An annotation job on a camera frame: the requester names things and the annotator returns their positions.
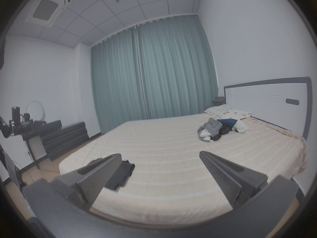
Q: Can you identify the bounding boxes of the black garment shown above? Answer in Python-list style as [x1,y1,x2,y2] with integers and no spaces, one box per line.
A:
[89,158,136,190]

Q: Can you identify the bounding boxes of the round white mirror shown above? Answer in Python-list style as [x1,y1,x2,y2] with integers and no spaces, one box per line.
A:
[26,100,47,123]

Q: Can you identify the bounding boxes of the white printed pillow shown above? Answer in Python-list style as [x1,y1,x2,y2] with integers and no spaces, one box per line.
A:
[204,105,253,120]

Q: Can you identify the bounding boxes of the black chest of drawers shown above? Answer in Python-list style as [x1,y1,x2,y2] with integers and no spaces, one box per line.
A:
[41,121,90,161]

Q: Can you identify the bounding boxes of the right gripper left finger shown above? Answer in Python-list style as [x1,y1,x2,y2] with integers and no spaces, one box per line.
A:
[53,153,122,206]

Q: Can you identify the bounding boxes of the small black table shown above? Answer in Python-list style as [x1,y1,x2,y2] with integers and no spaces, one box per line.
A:
[22,119,62,169]

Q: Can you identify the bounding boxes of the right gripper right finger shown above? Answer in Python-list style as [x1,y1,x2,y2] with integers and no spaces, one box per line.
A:
[199,151,268,206]

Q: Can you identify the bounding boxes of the pile of clothes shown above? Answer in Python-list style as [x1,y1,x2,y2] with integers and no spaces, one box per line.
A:
[197,117,249,142]

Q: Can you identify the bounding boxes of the bed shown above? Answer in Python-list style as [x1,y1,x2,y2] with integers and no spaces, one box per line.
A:
[58,77,313,226]

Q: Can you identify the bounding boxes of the ceiling air conditioner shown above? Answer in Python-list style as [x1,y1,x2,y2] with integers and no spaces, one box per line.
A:
[24,0,74,28]

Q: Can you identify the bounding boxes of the blue-green curtain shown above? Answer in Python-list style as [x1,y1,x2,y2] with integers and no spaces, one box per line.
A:
[90,25,149,135]
[135,14,219,120]

